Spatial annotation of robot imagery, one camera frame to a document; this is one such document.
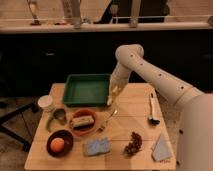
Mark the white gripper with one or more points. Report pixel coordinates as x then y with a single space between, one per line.
116 86

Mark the green banana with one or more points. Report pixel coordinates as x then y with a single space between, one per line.
50 119

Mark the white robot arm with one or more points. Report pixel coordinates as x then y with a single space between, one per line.
195 143

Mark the white cup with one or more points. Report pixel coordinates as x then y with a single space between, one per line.
46 103

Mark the green plastic tray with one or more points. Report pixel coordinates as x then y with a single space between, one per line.
86 90

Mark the metal fork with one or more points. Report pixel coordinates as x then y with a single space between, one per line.
104 124

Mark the bread sandwich in bowl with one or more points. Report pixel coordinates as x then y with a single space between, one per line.
82 121

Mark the wooden table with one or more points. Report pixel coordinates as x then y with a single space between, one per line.
129 114

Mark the orange bowl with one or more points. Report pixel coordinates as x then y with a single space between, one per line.
83 131

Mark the blue sponge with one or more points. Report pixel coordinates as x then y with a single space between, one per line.
97 146

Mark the bunch of dark grapes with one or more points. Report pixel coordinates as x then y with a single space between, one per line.
134 146

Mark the dark brown bowl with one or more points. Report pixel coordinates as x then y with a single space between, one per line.
67 137

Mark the orange fruit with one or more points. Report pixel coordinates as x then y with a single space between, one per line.
57 145

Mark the grey folded cloth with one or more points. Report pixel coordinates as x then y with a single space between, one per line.
160 149

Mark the black chair base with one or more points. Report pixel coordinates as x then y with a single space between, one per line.
12 122

